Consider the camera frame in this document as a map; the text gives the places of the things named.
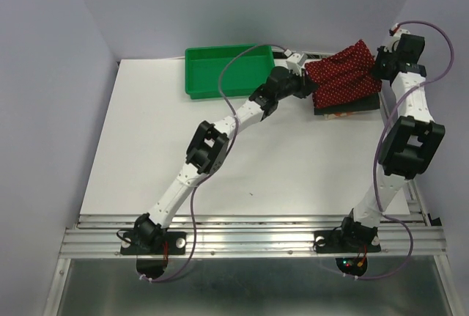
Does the green plastic tray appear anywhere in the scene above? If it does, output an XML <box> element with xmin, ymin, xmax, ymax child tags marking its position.
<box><xmin>185</xmin><ymin>45</ymin><xmax>275</xmax><ymax>100</ymax></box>

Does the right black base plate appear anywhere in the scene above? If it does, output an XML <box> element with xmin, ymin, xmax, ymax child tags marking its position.
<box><xmin>313</xmin><ymin>229</ymin><xmax>382</xmax><ymax>254</ymax></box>

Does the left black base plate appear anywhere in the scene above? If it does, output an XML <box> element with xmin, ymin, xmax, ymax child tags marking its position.
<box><xmin>117</xmin><ymin>230</ymin><xmax>186</xmax><ymax>257</ymax></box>

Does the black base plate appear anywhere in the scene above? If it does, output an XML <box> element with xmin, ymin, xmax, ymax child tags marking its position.
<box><xmin>313</xmin><ymin>229</ymin><xmax>382</xmax><ymax>254</ymax></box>
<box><xmin>117</xmin><ymin>230</ymin><xmax>186</xmax><ymax>257</ymax></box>

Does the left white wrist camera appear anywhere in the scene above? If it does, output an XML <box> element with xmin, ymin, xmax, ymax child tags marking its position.
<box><xmin>284</xmin><ymin>49</ymin><xmax>307</xmax><ymax>77</ymax></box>

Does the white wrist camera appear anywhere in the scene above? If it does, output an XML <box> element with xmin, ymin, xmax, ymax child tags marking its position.
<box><xmin>385</xmin><ymin>28</ymin><xmax>410</xmax><ymax>52</ymax></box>
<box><xmin>284</xmin><ymin>49</ymin><xmax>307</xmax><ymax>77</ymax></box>

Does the dark grey dotted skirt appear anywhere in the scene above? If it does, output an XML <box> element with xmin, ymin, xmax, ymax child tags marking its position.
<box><xmin>314</xmin><ymin>93</ymin><xmax>380</xmax><ymax>116</ymax></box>

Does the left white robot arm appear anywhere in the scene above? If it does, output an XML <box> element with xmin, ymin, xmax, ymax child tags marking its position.
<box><xmin>118</xmin><ymin>67</ymin><xmax>319</xmax><ymax>255</ymax></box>

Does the folded orange floral skirt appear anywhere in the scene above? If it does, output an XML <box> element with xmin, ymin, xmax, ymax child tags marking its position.
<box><xmin>324</xmin><ymin>109</ymin><xmax>378</xmax><ymax>122</ymax></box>

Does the red polka dot skirt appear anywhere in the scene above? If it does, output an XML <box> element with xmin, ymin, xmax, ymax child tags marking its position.
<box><xmin>304</xmin><ymin>40</ymin><xmax>382</xmax><ymax>109</ymax></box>

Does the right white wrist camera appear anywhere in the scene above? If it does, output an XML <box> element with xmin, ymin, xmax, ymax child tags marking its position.
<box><xmin>385</xmin><ymin>28</ymin><xmax>410</xmax><ymax>52</ymax></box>

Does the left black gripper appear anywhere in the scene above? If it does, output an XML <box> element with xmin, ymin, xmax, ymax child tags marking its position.
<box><xmin>274</xmin><ymin>65</ymin><xmax>316</xmax><ymax>100</ymax></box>

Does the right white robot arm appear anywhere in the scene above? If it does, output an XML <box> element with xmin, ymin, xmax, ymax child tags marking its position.
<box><xmin>337</xmin><ymin>29</ymin><xmax>446</xmax><ymax>250</ymax></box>

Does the aluminium rail frame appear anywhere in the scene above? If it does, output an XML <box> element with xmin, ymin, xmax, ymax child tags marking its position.
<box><xmin>44</xmin><ymin>205</ymin><xmax>465</xmax><ymax>315</ymax></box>

